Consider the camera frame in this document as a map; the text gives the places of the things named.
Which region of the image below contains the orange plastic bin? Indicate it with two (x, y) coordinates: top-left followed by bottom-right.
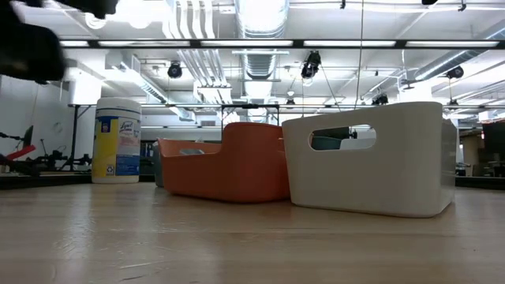
(156, 121), (292, 204)

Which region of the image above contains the teal plastic bin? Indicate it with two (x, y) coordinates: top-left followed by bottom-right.
(309, 125), (353, 152)

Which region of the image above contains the white disinfecting wipes canister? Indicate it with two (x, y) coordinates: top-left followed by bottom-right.
(91, 96), (143, 185)

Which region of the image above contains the white plastic bin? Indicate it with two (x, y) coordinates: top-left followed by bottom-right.
(281, 101), (458, 219)

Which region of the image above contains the black tripod stand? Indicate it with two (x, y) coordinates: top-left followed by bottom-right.
(68, 103), (95, 171)

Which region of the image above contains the red bar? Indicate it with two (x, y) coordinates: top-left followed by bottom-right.
(6, 144), (37, 162)

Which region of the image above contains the black distant table frame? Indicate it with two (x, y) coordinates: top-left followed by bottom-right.
(219, 103), (281, 126)

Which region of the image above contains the black overhead camera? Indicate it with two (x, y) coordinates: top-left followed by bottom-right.
(300, 50), (322, 80)

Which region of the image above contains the silver ventilation duct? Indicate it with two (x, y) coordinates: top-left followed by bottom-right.
(235, 0), (290, 124)

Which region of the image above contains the thin hanging cable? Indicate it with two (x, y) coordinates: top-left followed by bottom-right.
(356, 0), (365, 108)

